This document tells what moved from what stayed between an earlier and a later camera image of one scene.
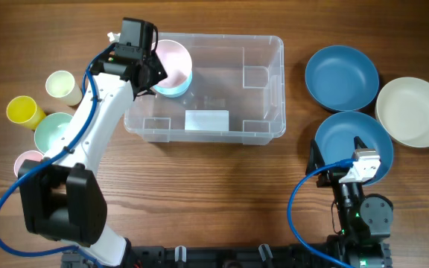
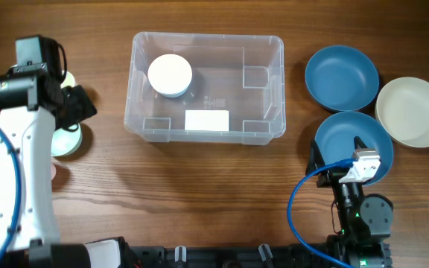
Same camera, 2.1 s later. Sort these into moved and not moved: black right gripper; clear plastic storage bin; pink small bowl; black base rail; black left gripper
Moved: pink small bowl; black left gripper
Not moved: black right gripper; black base rail; clear plastic storage bin
